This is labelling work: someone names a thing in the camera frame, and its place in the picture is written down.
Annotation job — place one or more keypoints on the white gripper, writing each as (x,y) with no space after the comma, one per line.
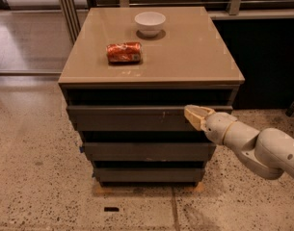
(216,127)

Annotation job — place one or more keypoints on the grey top drawer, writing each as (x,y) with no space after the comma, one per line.
(129,118)

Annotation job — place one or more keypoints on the grey drawer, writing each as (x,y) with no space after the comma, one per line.
(191,175)
(129,118)
(149,151)

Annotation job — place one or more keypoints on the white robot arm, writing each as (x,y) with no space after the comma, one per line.
(269,153)

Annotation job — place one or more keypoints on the grey drawer cabinet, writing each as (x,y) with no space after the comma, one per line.
(186,63)

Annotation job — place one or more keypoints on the grey middle drawer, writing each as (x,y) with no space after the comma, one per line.
(149,151)

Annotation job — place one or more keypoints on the grey bottom drawer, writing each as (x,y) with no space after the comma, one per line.
(191,175)

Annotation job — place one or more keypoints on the crushed orange soda can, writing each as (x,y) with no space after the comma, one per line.
(127,52)

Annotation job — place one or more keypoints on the white ceramic bowl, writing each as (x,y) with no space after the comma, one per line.
(150,24)

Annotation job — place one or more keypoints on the black floor outlet plate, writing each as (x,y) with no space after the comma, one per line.
(111,209)

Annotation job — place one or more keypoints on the metal railing frame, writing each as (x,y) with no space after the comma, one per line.
(233,18)

